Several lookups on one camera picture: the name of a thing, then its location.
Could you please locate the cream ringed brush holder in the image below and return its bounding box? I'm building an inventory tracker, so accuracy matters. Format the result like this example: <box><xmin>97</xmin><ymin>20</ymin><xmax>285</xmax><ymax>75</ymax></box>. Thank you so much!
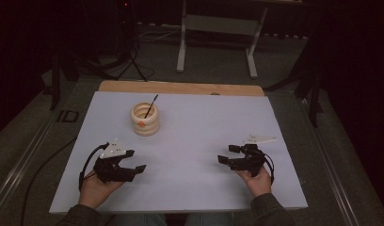
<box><xmin>129</xmin><ymin>101</ymin><xmax>161</xmax><ymax>137</ymax></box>

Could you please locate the person's left hand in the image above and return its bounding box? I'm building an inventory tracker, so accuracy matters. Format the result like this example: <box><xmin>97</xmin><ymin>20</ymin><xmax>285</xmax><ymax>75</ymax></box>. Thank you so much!
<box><xmin>78</xmin><ymin>170</ymin><xmax>125</xmax><ymax>210</ymax></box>

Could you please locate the black metal stand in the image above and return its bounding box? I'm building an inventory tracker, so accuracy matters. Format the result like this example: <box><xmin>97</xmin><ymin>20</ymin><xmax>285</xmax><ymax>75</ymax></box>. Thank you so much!
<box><xmin>307</xmin><ymin>71</ymin><xmax>324</xmax><ymax>128</ymax></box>
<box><xmin>49</xmin><ymin>52</ymin><xmax>62</xmax><ymax>111</ymax></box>

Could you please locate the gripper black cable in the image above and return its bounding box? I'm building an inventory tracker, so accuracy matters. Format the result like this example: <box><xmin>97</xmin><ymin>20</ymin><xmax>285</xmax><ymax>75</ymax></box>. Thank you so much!
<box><xmin>78</xmin><ymin>142</ymin><xmax>110</xmax><ymax>191</ymax></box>
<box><xmin>263</xmin><ymin>153</ymin><xmax>276</xmax><ymax>185</ymax></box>

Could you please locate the black makeup brush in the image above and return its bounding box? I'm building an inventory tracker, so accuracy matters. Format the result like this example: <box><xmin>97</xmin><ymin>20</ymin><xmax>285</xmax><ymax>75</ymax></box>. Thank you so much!
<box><xmin>143</xmin><ymin>93</ymin><xmax>159</xmax><ymax>120</ymax></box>

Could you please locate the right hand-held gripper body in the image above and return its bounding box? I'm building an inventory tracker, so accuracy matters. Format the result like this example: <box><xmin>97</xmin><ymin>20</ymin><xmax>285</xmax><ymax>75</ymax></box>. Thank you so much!
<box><xmin>230</xmin><ymin>134</ymin><xmax>278</xmax><ymax>177</ymax></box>

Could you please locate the person's right hand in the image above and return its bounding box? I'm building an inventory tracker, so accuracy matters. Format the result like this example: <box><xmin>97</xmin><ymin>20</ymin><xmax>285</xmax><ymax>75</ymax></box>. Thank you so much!
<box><xmin>236</xmin><ymin>166</ymin><xmax>273</xmax><ymax>198</ymax></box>

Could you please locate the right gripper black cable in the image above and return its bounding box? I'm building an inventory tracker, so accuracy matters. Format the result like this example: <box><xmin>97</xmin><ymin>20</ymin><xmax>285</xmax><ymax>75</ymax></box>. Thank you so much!
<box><xmin>263</xmin><ymin>153</ymin><xmax>276</xmax><ymax>185</ymax></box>

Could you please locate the aluminium floor rail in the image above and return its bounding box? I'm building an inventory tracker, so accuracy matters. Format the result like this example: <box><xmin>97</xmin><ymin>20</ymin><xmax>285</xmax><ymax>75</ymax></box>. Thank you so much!
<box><xmin>300</xmin><ymin>96</ymin><xmax>361</xmax><ymax>226</ymax></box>
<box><xmin>0</xmin><ymin>115</ymin><xmax>57</xmax><ymax>215</ymax></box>

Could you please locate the white metal desk frame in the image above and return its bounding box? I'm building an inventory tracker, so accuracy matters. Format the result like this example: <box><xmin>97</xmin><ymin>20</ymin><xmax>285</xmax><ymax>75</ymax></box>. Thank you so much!
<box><xmin>176</xmin><ymin>0</ymin><xmax>270</xmax><ymax>79</ymax></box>

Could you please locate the black tripod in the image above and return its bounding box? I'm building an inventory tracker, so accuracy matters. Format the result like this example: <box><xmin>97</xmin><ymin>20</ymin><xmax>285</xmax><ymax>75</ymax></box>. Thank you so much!
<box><xmin>115</xmin><ymin>0</ymin><xmax>150</xmax><ymax>83</ymax></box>

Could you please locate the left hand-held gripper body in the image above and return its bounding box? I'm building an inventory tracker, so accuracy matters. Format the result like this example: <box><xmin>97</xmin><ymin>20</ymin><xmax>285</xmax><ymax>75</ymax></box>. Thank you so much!
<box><xmin>92</xmin><ymin>138</ymin><xmax>136</xmax><ymax>184</ymax></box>

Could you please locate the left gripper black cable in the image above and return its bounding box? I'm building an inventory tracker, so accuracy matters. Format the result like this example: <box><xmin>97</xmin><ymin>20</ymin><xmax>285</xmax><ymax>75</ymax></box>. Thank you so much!
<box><xmin>78</xmin><ymin>142</ymin><xmax>110</xmax><ymax>191</ymax></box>

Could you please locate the black rectangular floor bracket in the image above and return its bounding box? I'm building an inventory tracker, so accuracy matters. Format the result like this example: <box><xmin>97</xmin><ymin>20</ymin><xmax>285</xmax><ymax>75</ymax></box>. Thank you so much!
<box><xmin>56</xmin><ymin>109</ymin><xmax>80</xmax><ymax>123</ymax></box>

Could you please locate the black floor cable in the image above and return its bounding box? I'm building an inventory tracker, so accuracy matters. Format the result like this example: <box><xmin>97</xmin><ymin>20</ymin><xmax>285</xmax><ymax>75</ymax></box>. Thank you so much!
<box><xmin>20</xmin><ymin>137</ymin><xmax>79</xmax><ymax>226</ymax></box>

